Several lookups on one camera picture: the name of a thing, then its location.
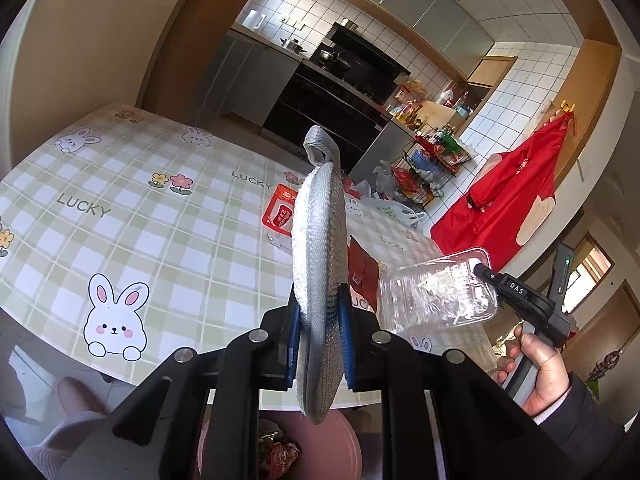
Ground wooden wall cabinet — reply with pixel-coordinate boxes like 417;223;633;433
467;56;519;86

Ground clear plastic container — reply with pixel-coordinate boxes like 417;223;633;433
378;247;499;334

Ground beige cutting board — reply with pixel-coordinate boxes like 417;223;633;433
419;100;459;129

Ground person's right forearm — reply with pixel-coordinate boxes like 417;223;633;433
530;374;632;480

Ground black integrated stove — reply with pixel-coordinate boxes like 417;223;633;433
262;22;412;162

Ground person's right hand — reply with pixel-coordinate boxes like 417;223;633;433
491;332;571;416

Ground white green printed plastic bag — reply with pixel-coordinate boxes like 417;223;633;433
360;195;426;229

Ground clear plastic bag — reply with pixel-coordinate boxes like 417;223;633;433
372;160;396;194

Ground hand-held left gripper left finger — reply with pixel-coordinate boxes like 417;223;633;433
70;284;302;480

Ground group of condiment bottles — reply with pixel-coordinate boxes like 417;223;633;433
385;80;474;134

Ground red apron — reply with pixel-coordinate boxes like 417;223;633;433
431;112;576;264

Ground pink round bin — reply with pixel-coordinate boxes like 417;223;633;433
197;400;364;480

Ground red label clear packet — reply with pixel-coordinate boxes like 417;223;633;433
261;183;301;249

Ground grey lower kitchen cabinets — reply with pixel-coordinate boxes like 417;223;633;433
205;32;302;127

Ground grey mesh pad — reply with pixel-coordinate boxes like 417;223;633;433
291;125;349;420

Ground crushed red can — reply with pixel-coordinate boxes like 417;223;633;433
267;441;304;479

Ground red bag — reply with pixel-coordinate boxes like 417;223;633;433
342;177;371;199

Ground cream refrigerator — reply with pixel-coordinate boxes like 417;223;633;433
0;0;194;176

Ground dark red wrapper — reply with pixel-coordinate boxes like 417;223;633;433
347;235;389;311

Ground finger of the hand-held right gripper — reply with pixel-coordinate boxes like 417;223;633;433
473;263;512;295

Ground grey kitchen cabinets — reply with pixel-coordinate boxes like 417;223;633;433
307;0;496;62
205;32;302;127

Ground green checked rabbit tablecloth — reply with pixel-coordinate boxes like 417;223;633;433
0;104;501;412

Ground person's left leg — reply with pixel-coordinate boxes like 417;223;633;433
25;377;109;467

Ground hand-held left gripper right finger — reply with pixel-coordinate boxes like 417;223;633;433
337;284;561;480

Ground grey upper kitchen cabinets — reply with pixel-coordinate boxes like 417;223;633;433
307;0;496;62

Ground black wire storage rack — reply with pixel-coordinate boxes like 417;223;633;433
390;132;476;212

